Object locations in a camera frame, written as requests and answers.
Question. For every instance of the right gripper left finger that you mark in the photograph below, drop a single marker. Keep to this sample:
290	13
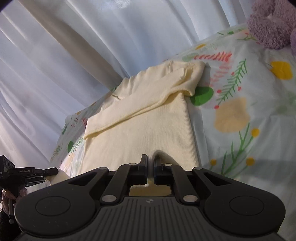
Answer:
121	180

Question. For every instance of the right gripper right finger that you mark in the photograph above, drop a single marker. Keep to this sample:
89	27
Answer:
172	175

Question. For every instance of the cream knit sweater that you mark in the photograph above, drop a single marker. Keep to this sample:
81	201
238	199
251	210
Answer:
146	114

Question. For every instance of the left hand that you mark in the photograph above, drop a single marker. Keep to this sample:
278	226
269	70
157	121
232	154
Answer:
8	203

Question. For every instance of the floral plastic bed cover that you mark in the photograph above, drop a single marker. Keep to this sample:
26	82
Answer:
243	111

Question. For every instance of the white sheer curtain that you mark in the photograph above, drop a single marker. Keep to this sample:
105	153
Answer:
58	57

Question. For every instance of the beige curtain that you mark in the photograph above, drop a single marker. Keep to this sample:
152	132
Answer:
61	20

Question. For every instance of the purple plush toy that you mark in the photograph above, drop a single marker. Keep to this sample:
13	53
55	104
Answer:
272	23

